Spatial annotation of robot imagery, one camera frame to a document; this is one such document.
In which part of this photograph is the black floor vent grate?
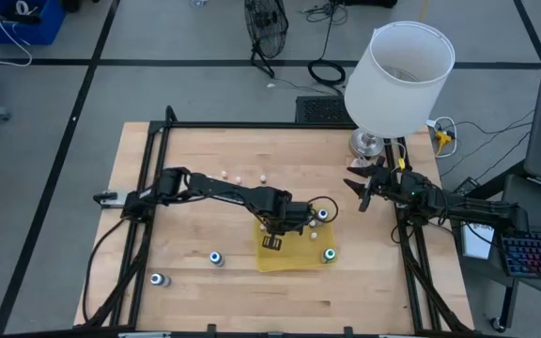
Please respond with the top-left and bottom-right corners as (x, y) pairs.
(295, 96), (357, 126)

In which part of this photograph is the black aluminium table frame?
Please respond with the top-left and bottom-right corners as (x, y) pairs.
(75, 105), (476, 338)

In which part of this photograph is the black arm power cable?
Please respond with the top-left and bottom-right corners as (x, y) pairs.
(81, 215), (133, 325)

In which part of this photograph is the yellow translucent plastic bin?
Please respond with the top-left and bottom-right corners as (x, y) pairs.
(253, 216), (338, 273)

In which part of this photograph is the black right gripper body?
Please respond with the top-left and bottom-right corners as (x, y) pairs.
(359, 156), (406, 212)

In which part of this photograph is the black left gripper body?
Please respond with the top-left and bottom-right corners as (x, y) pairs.
(261, 201), (317, 251)

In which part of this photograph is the black floor fan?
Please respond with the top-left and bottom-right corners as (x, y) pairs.
(243, 0), (290, 80)

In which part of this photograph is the white paper sheet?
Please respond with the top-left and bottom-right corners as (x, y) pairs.
(460, 223), (496, 261)

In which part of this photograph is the blue plastic crate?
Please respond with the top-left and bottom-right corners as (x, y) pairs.
(0, 0), (68, 47)

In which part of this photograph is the white floor cable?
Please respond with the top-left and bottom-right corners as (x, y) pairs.
(0, 0), (34, 68)

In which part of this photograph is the backlit computer keyboard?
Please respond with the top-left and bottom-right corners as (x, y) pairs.
(500, 229), (541, 282)

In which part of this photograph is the white power cable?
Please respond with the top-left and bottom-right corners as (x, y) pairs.
(425, 115), (459, 159)

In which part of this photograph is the black coiled cable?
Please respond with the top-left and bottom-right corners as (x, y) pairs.
(307, 2), (348, 87)

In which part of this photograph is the white lamp with shade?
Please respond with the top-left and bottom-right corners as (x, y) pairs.
(344, 20), (456, 159)

